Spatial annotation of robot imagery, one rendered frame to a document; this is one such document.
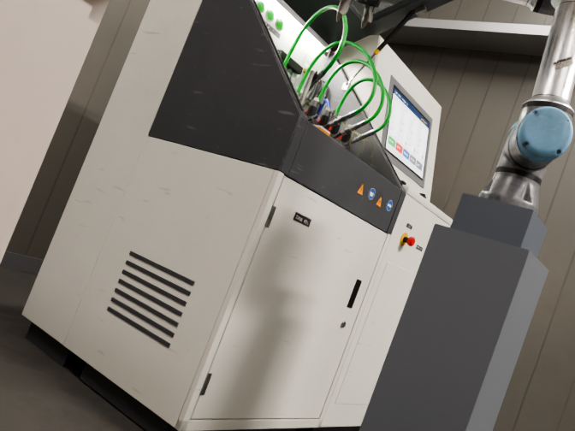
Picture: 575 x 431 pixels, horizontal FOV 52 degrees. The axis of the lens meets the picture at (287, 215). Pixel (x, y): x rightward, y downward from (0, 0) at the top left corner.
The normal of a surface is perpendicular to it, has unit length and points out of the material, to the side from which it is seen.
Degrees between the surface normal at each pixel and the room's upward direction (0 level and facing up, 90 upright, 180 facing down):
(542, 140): 98
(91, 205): 90
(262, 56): 90
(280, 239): 90
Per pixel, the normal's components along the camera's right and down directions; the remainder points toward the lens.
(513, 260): -0.54, -0.26
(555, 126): -0.21, 0.00
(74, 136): 0.76, 0.25
